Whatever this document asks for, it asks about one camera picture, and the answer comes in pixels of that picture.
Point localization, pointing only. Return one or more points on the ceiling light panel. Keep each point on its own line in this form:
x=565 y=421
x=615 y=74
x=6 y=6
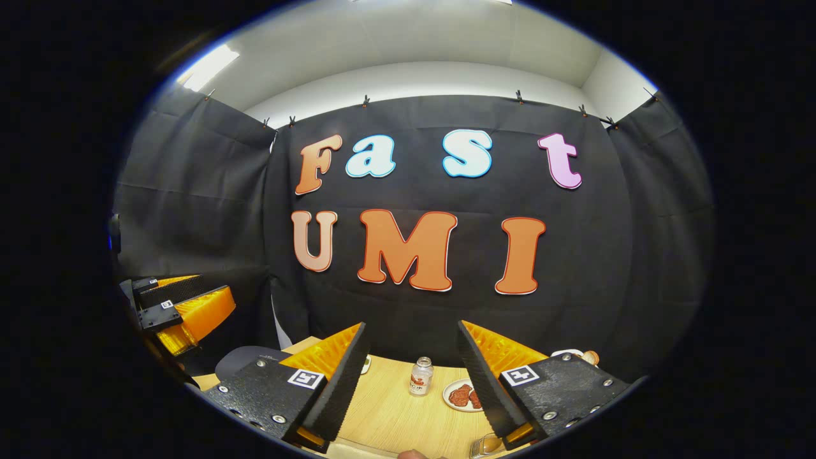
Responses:
x=207 y=67

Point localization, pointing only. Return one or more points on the small white divided dish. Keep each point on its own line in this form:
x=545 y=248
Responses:
x=366 y=365

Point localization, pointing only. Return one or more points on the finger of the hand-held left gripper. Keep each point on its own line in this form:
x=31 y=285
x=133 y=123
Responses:
x=197 y=315
x=178 y=290

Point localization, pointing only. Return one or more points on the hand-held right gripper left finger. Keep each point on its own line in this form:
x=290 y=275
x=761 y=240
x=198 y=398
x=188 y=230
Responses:
x=338 y=395

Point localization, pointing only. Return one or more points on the white round plate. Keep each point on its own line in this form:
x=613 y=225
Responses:
x=447 y=400

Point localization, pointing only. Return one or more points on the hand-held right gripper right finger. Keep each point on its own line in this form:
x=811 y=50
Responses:
x=488 y=389

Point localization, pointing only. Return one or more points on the white toaster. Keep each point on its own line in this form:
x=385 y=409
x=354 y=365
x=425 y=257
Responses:
x=567 y=352

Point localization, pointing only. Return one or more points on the toast slice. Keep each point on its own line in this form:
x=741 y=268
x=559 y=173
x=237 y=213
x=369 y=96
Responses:
x=591 y=357

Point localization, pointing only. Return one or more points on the clear drink bottle red label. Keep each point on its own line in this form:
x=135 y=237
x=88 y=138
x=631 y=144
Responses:
x=421 y=379

